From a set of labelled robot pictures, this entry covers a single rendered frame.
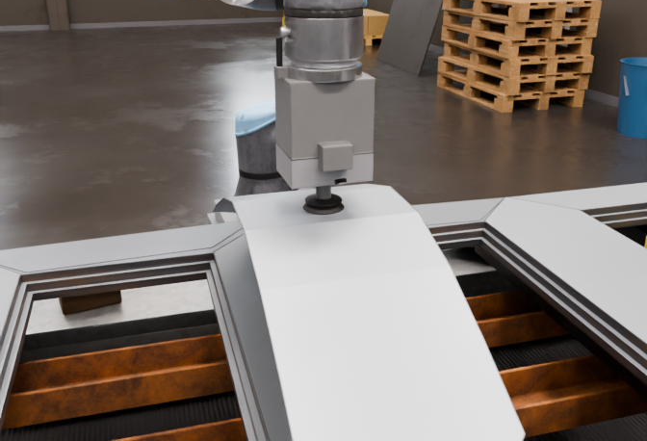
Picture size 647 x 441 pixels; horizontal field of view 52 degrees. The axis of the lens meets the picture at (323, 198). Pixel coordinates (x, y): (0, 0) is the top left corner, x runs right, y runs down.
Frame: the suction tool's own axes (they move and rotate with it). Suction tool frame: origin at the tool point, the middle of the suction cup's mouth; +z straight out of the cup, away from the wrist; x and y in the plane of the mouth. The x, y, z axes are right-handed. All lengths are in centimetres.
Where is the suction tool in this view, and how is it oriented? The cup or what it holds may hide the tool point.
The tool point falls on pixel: (323, 218)
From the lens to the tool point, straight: 70.2
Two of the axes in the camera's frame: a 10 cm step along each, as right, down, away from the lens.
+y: 9.5, -1.1, 2.8
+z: 0.0, 9.3, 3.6
